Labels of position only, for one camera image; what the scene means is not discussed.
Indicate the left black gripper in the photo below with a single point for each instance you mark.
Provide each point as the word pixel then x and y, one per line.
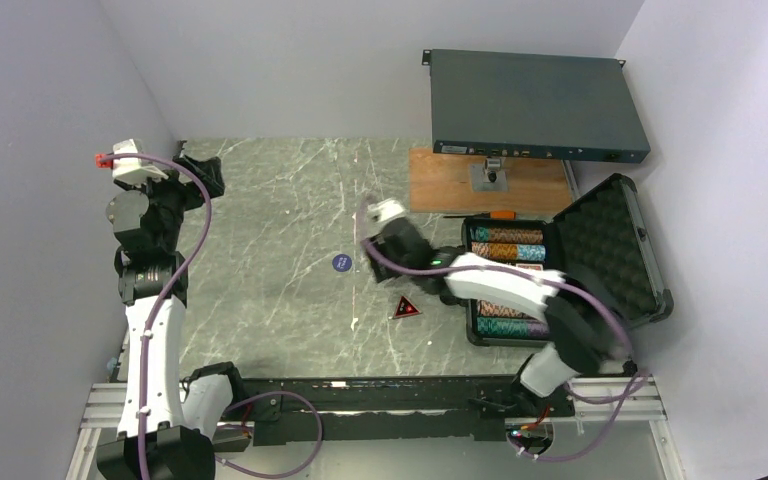
pixel 207 171

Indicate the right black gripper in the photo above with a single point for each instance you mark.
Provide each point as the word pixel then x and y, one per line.
pixel 377 270

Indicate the red triangular dealer button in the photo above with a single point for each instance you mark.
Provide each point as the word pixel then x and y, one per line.
pixel 405 309

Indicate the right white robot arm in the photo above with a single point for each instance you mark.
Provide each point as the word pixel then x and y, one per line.
pixel 584 329

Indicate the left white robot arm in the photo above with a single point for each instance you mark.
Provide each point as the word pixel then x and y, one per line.
pixel 168 421

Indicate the black poker set case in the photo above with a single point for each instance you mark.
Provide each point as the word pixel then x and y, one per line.
pixel 602 235

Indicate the blue small blind button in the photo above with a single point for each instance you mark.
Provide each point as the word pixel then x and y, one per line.
pixel 342 262

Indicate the wooden base board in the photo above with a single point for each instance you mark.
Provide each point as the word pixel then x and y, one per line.
pixel 462 184

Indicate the top poker chip row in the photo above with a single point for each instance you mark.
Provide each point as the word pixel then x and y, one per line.
pixel 507 235

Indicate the poker chip row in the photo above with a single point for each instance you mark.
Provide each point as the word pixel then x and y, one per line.
pixel 507 235
pixel 510 252
pixel 511 328
pixel 486 309

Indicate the bottom poker chip row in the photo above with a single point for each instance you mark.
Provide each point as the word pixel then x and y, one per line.
pixel 511 328

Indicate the red playing card deck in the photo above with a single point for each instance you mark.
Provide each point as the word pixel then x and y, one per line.
pixel 530 266

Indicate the dark grey rack server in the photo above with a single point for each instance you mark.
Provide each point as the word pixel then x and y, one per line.
pixel 533 106

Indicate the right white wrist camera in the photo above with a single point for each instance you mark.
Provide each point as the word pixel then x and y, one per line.
pixel 385 211

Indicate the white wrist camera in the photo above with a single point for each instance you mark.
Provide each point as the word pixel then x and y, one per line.
pixel 126 168
pixel 385 211

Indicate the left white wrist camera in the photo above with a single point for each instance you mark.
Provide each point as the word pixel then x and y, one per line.
pixel 126 168

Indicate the orange handled screwdriver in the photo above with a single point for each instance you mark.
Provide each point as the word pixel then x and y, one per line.
pixel 497 215

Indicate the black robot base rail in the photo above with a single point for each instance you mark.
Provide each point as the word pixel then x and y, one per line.
pixel 482 408

